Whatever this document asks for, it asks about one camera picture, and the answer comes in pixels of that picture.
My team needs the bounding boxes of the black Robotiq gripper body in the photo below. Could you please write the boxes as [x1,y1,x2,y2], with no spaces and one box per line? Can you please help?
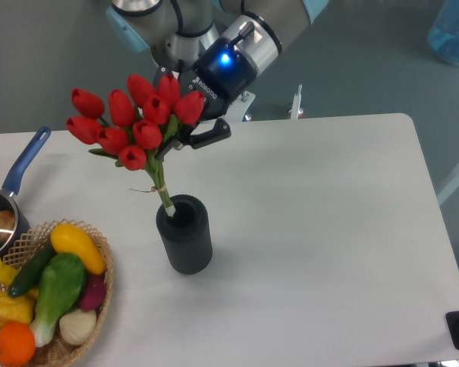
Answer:
[178,37,257,120]

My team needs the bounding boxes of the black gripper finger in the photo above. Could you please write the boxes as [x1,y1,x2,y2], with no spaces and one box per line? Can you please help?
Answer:
[158,117,231,158]
[152,67,179,86]

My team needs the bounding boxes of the red tulip bouquet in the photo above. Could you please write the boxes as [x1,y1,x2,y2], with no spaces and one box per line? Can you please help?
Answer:
[66,73,205,218]

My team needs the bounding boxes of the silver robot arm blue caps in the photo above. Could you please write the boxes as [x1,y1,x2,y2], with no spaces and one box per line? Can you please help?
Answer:
[106,1,328,158]

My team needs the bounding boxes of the dark grey ribbed vase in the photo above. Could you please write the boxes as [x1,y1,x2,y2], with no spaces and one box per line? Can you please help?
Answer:
[156,194,213,274]

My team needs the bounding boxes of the yellow squash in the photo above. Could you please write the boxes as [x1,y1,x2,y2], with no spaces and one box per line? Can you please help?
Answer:
[50,223,106,275]

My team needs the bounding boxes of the purple red onion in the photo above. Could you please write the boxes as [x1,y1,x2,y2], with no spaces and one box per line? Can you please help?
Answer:
[78,276,106,311]

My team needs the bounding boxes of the green bok choy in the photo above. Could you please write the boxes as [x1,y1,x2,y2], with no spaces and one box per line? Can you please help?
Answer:
[30,253,86,348]

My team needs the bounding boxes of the brown bread roll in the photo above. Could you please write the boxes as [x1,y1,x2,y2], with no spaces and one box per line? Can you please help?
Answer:
[0,210,15,243]

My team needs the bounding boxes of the blue plastic bag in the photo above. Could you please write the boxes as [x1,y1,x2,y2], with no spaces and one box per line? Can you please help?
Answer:
[427,0,459,66]

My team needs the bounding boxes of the dark green cucumber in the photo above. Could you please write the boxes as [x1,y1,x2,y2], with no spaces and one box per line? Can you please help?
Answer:
[8,242,57,298]

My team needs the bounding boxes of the white garlic bulb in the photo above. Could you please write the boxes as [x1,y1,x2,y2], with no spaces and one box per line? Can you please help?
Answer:
[59,309,96,346]

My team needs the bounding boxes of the yellow banana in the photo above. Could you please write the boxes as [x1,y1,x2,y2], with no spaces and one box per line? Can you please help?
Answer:
[0,258,19,288]

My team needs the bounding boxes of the woven wicker basket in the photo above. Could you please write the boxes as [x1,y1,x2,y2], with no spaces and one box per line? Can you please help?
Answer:
[2,219,114,366]

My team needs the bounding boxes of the yellow bell pepper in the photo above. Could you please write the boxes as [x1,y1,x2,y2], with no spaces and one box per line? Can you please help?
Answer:
[0,291,34,329]

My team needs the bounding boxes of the orange fruit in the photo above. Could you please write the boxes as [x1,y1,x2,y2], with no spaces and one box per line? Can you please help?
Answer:
[0,322,36,366]

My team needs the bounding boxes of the blue handled saucepan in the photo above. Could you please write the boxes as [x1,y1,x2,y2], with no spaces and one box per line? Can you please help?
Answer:
[0,127,51,257]

